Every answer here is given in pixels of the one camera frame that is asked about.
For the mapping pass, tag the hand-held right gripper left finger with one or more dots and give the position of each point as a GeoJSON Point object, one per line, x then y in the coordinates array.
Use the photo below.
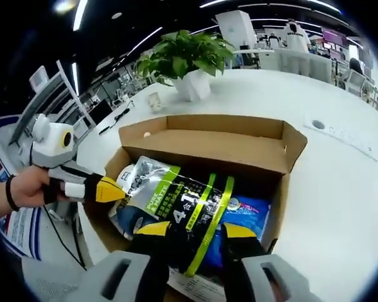
{"type": "Point", "coordinates": [148, 261]}

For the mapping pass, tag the white paper cup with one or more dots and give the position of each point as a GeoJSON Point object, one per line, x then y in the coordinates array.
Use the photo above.
{"type": "Point", "coordinates": [154, 102]}

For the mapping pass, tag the black monitor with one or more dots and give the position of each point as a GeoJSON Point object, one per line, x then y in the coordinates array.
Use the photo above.
{"type": "Point", "coordinates": [101, 112]}

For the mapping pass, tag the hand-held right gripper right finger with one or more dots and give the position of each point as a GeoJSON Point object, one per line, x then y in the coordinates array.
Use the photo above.
{"type": "Point", "coordinates": [242, 270]}

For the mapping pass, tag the grey mesh office chair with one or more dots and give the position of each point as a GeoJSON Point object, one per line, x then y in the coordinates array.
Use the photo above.
{"type": "Point", "coordinates": [53, 280]}

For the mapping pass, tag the white table socket strip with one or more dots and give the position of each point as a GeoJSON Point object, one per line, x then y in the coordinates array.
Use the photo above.
{"type": "Point", "coordinates": [318, 123]}

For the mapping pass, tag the blue soft packet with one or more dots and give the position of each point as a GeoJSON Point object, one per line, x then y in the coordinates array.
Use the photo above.
{"type": "Point", "coordinates": [245, 214]}

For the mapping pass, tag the blue bordered notice board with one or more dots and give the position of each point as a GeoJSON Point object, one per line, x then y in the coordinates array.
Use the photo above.
{"type": "Point", "coordinates": [15, 226]}

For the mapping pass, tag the brown cardboard shoe box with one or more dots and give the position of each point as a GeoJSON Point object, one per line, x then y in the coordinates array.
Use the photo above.
{"type": "Point", "coordinates": [223, 141]}

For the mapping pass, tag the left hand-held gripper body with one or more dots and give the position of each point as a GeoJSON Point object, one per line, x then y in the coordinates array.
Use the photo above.
{"type": "Point", "coordinates": [48, 144]}

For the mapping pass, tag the person's left hand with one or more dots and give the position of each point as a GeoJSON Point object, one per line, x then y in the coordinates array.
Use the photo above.
{"type": "Point", "coordinates": [31, 188]}

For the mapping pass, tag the white paper sheet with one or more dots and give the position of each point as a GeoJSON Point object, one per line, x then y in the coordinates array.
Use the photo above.
{"type": "Point", "coordinates": [198, 286]}

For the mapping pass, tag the potted green plant white pot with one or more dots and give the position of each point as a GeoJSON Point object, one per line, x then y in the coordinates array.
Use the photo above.
{"type": "Point", "coordinates": [189, 56]}

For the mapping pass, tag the black wristband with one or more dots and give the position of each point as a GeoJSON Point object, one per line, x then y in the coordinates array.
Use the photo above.
{"type": "Point", "coordinates": [10, 195]}

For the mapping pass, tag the grey metal shelf rack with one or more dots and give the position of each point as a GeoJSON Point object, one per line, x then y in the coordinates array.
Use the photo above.
{"type": "Point", "coordinates": [60, 94]}

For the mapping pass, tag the purple wall screen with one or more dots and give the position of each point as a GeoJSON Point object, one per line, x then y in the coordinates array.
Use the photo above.
{"type": "Point", "coordinates": [333, 36]}

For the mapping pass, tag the black green soft packet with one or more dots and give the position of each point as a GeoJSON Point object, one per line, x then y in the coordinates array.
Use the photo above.
{"type": "Point", "coordinates": [189, 201]}

